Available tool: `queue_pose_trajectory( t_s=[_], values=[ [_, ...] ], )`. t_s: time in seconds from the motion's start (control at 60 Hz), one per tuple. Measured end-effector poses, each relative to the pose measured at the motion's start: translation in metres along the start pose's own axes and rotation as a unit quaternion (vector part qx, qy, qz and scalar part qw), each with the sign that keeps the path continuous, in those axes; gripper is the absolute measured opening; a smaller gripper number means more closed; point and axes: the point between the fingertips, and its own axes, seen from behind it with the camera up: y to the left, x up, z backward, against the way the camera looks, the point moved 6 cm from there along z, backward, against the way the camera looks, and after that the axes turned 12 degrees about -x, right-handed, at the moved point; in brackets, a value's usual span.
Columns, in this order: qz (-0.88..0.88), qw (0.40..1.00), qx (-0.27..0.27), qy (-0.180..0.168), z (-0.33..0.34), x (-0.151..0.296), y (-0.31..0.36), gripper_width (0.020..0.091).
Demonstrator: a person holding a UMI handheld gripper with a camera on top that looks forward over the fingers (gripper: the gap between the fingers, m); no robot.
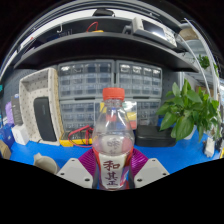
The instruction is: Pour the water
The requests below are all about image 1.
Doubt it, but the black wall shelf unit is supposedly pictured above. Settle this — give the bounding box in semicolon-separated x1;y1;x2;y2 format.
13;6;201;74

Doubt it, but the clear red-capped drink bottle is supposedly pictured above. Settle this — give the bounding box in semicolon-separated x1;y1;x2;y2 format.
91;87;136;191

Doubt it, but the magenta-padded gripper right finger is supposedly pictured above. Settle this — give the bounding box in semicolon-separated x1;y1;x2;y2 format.
127;147;170;190

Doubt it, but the yellow multimeter with leads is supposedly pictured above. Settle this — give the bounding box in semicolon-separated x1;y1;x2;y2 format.
59;124;95;148

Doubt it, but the green potted plant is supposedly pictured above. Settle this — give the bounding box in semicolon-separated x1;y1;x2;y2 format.
154;78;223;143

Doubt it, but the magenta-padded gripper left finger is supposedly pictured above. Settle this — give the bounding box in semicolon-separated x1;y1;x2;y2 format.
55;148;100;190

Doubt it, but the plain black box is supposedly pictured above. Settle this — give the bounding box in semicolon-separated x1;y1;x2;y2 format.
134;124;178;148

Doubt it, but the white power adapter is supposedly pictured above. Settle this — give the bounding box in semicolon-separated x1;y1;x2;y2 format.
203;136;217;158

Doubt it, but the black zip case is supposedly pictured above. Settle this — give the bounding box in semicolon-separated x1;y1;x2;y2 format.
33;96;58;143

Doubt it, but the white perforated tray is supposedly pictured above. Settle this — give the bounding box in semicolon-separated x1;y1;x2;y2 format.
18;67;65;147

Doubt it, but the white metal shelf rack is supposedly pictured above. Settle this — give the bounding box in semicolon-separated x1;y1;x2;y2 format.
178;18;223;101

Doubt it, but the grey small-parts drawer cabinet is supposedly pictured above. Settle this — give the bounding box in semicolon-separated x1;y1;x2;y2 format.
136;98;162;127
115;60;164;100
57;59;116;101
59;99;101;132

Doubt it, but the dark grey flat box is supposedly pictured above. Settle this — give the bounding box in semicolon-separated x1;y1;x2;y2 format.
10;94;24;127

